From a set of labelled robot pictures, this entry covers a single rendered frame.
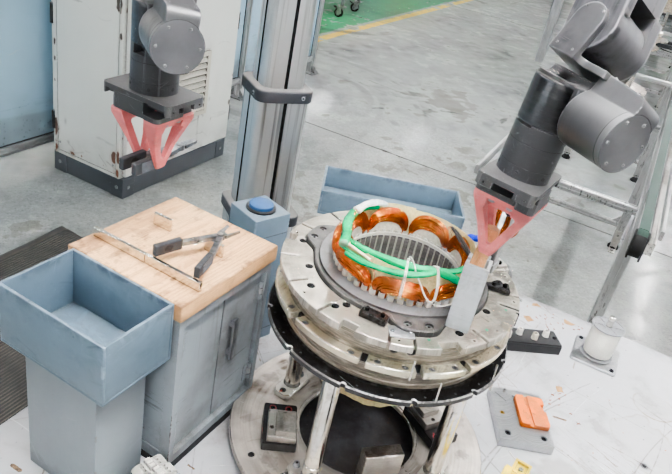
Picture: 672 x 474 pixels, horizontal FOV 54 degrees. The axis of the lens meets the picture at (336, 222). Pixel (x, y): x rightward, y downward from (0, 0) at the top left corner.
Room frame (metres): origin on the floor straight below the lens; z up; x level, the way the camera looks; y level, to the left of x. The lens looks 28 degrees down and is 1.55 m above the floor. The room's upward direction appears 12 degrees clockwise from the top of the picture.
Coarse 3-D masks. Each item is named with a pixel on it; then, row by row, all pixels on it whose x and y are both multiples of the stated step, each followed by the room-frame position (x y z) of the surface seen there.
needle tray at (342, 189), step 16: (336, 176) 1.11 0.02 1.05; (352, 176) 1.11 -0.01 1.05; (368, 176) 1.11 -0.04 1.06; (336, 192) 1.01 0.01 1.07; (352, 192) 1.11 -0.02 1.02; (368, 192) 1.11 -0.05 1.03; (384, 192) 1.11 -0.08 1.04; (400, 192) 1.11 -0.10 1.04; (416, 192) 1.12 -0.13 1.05; (432, 192) 1.12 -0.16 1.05; (448, 192) 1.12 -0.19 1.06; (320, 208) 1.01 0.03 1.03; (336, 208) 1.01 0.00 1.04; (352, 208) 1.01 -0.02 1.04; (416, 208) 1.01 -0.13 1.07; (432, 208) 1.11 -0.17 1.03; (448, 208) 1.12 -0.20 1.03
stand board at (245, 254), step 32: (128, 224) 0.78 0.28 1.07; (192, 224) 0.81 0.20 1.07; (224, 224) 0.83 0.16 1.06; (96, 256) 0.69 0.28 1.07; (128, 256) 0.70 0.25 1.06; (160, 256) 0.72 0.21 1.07; (192, 256) 0.73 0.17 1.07; (224, 256) 0.75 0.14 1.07; (256, 256) 0.76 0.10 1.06; (160, 288) 0.65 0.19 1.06; (224, 288) 0.69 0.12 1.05
